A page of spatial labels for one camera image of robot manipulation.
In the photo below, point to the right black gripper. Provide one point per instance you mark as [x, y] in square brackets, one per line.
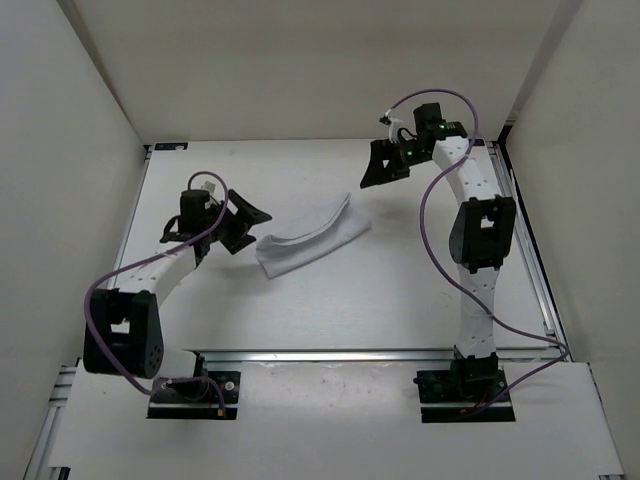
[377, 173]

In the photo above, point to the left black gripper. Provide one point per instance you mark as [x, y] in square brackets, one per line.
[246, 216]

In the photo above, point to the white skirt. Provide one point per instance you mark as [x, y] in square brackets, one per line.
[311, 235]

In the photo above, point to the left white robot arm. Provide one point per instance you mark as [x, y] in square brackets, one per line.
[123, 333]

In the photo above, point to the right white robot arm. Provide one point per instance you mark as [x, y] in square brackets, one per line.
[479, 241]

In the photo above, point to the left blue corner label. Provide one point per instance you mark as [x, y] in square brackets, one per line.
[171, 146]

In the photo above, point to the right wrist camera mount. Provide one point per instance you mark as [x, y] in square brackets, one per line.
[393, 124]

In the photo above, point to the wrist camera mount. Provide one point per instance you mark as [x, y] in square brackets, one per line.
[393, 124]
[209, 187]

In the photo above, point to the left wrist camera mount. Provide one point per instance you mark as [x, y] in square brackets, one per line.
[209, 187]

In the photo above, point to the front aluminium rail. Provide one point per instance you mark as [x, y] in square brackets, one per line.
[328, 356]

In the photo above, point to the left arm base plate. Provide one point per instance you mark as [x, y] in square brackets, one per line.
[198, 400]

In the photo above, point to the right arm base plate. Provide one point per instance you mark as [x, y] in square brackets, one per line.
[441, 402]

